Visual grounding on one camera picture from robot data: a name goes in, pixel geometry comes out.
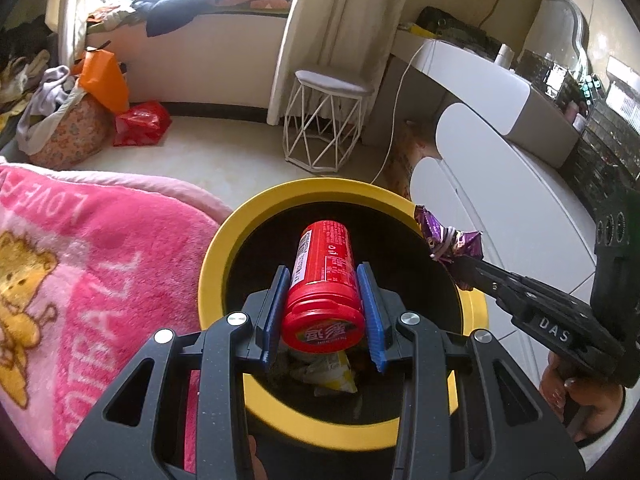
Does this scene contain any floral fabric bag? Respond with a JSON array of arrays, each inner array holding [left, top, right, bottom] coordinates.
[[30, 92, 114, 171]]

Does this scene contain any narrow white curtain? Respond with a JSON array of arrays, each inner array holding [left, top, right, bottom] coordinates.
[[45, 0, 122, 67]]

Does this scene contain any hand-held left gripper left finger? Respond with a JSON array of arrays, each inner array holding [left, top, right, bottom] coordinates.
[[55, 264, 292, 480]]

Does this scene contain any orange patterned box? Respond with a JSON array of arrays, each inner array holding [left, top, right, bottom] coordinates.
[[392, 120, 444, 201]]

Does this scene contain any orange bag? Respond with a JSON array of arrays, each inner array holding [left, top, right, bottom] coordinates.
[[72, 47, 131, 116]]

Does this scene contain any silver-framed vanity mirror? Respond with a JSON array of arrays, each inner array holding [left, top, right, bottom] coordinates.
[[525, 0, 594, 74]]

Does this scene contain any white wire-frame stool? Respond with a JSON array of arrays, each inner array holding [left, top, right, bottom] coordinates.
[[283, 69, 376, 174]]

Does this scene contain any wide white curtain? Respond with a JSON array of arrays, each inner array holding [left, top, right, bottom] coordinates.
[[266, 0, 421, 127]]

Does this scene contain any purple crinkled snack wrapper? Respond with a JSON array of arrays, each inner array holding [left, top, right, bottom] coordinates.
[[414, 204, 485, 292]]

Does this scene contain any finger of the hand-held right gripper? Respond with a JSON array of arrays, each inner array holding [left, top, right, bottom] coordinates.
[[452, 255, 596, 322]]

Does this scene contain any yellow white snack wrapper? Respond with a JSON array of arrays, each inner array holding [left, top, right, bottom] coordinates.
[[292, 350, 359, 397]]

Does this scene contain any grey white garment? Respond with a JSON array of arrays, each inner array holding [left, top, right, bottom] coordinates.
[[16, 65, 86, 156]]

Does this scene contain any orange green cloth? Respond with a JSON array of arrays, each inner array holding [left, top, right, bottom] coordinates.
[[87, 5, 142, 32]]

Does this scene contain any red plastic canister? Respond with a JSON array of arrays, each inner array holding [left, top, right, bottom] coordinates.
[[280, 220, 366, 357]]

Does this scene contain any pile of mixed clothes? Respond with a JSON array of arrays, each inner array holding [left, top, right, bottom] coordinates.
[[0, 47, 51, 132]]

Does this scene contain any white drawer cabinet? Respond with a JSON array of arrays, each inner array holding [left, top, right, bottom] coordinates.
[[410, 102, 606, 361]]

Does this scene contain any red plastic bag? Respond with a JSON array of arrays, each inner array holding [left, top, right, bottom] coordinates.
[[114, 101, 172, 148]]

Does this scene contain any black fuzzy clothing heap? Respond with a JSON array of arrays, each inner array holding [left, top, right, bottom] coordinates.
[[0, 15, 56, 62]]

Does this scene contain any black bag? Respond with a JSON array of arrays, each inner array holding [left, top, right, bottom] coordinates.
[[415, 6, 496, 54]]

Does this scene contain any person's right hand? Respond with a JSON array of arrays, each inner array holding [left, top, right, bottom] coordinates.
[[538, 351, 627, 444]]

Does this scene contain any yellow-rimmed black trash bin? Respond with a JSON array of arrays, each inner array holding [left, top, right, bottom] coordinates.
[[197, 178, 489, 480]]

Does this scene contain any dark blue jacket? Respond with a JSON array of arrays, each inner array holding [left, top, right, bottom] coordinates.
[[131, 0, 222, 39]]

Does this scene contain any white window seat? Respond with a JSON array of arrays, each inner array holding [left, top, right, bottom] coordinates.
[[85, 7, 292, 112]]

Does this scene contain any pink printed blanket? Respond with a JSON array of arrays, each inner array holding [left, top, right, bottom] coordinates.
[[0, 157, 236, 474]]

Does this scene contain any white bottle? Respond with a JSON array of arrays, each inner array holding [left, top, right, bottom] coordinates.
[[494, 42, 516, 71]]

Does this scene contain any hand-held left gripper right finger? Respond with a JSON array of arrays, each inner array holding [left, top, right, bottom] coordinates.
[[355, 261, 586, 480]]

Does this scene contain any dark storage box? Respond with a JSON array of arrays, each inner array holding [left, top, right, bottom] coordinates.
[[515, 49, 571, 99]]

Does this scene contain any white cable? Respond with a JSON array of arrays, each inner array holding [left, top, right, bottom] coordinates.
[[370, 40, 437, 187]]

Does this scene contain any white vanity table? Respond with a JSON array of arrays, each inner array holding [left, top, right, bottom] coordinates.
[[390, 27, 584, 169]]

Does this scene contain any mirrored drawer organizer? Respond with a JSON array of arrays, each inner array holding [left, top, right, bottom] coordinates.
[[565, 55, 640, 184]]

